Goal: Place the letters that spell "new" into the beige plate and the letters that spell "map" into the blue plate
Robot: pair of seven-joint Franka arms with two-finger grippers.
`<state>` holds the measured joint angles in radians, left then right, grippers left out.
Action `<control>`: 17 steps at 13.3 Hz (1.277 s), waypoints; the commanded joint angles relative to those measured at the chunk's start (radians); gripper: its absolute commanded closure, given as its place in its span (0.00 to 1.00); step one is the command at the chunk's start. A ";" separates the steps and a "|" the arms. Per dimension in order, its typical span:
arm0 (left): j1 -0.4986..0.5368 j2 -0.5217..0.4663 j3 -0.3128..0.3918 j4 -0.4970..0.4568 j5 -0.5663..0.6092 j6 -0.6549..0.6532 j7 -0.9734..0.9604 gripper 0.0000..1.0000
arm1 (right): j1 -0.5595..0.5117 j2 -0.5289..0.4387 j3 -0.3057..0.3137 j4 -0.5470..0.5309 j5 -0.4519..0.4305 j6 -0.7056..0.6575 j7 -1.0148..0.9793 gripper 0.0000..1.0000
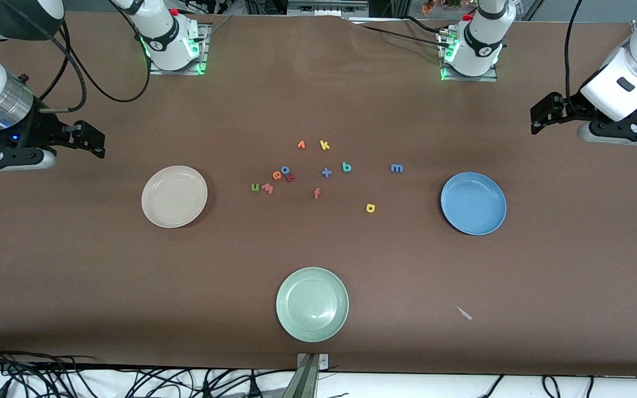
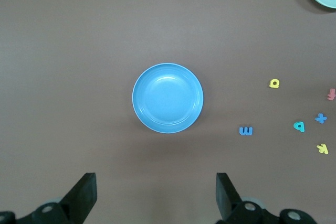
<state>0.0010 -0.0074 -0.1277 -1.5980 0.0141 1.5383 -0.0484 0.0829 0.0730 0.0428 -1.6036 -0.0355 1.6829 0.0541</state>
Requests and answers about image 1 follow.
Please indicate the small white paper scrap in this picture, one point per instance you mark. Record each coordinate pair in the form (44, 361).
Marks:
(465, 314)

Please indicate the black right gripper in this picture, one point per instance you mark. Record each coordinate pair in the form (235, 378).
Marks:
(35, 131)

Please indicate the grey metal frame piece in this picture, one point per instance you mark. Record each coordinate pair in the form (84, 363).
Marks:
(327, 6)

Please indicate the beige brown plate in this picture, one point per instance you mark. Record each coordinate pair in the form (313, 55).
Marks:
(173, 196)

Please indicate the pale green plate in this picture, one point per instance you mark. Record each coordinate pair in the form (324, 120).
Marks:
(312, 304)

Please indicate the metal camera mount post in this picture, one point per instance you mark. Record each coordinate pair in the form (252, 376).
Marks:
(308, 376)

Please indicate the brown table cover sheet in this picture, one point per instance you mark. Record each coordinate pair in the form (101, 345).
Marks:
(318, 249)

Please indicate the red letter w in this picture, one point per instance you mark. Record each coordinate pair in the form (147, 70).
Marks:
(268, 189)

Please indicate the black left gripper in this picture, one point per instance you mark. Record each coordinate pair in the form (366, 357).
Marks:
(572, 109)

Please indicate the blue plus sign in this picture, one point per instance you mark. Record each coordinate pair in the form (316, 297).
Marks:
(326, 173)

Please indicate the orange brown dried plant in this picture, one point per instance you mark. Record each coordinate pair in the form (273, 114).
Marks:
(429, 5)

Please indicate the blue plate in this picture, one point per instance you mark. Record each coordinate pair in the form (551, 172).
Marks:
(473, 203)

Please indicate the blue letter m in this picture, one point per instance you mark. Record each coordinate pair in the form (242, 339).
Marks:
(397, 168)

